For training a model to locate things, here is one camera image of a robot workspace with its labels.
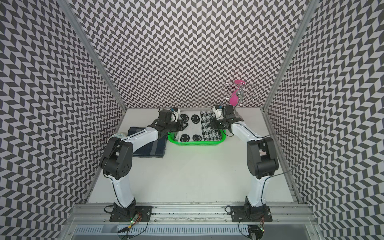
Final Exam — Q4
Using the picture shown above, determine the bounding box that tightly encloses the aluminium front rail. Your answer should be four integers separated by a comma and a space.
65, 203, 317, 226

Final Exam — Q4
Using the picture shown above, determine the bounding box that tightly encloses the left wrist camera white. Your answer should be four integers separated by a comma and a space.
170, 108, 181, 122

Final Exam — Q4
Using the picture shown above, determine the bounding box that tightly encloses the navy blue striped scarf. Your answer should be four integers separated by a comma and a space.
133, 136, 168, 158

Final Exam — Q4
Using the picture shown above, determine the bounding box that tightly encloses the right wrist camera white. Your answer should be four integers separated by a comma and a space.
211, 105, 224, 120

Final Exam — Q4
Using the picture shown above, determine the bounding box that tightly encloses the aluminium corner post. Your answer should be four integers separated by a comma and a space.
57, 0, 127, 112
262, 0, 319, 111

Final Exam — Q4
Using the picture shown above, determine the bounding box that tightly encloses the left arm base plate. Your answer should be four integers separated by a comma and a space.
110, 204, 153, 223

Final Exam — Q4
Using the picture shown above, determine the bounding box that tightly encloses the patterned ceramic bowl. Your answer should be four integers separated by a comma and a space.
114, 133, 126, 139

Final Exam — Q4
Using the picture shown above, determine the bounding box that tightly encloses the left aluminium corner post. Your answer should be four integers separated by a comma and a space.
57, 0, 127, 112

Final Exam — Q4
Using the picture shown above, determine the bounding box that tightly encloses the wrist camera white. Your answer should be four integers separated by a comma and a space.
211, 105, 224, 120
170, 108, 181, 122

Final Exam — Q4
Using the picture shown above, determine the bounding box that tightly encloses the silver pink jewellery stand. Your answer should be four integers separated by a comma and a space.
224, 80, 256, 113

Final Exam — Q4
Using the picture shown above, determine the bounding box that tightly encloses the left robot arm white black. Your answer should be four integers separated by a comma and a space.
100, 108, 187, 211

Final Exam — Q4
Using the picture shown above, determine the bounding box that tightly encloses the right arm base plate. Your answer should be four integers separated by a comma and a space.
229, 205, 273, 223

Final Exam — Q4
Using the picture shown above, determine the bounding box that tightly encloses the right aluminium corner post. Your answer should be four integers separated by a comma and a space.
262, 0, 319, 111

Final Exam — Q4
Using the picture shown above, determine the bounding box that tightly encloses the smiley face patterned scarf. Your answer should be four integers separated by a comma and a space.
174, 111, 222, 143

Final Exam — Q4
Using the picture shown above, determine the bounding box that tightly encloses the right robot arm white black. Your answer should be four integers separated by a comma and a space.
211, 105, 279, 215

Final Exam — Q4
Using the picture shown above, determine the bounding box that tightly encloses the green plastic basket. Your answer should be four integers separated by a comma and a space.
168, 130, 227, 146

